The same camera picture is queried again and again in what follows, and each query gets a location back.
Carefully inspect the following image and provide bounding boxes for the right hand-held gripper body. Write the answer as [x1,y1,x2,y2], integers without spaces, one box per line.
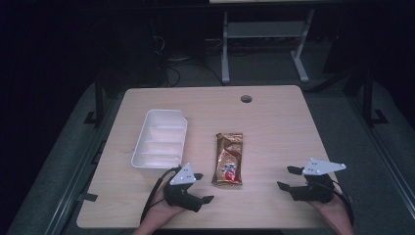
[288,158,347,204]

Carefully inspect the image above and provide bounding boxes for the black metal stand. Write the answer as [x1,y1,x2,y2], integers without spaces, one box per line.
[83,79,106,127]
[361,68,390,127]

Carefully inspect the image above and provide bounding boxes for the person's right hand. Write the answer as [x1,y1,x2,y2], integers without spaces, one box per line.
[307,195,352,227]

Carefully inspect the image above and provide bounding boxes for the golden snack packet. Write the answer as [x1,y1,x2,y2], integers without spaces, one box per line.
[211,132,245,187]

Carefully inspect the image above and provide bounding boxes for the white metal table frame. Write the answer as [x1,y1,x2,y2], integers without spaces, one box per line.
[220,9,315,84]

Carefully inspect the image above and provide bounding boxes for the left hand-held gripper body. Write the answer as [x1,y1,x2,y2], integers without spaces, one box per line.
[162,163,205,213]

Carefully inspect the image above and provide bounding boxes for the white plastic container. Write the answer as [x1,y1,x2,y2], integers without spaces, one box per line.
[130,109,189,179]

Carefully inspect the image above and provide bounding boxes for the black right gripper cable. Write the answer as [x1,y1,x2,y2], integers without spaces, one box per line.
[332,179,355,227]

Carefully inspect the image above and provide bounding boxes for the person's left hand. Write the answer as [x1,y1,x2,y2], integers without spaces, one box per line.
[146,186,189,227]

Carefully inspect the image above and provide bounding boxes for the black floor cables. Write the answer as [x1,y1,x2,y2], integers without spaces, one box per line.
[152,34,226,87]

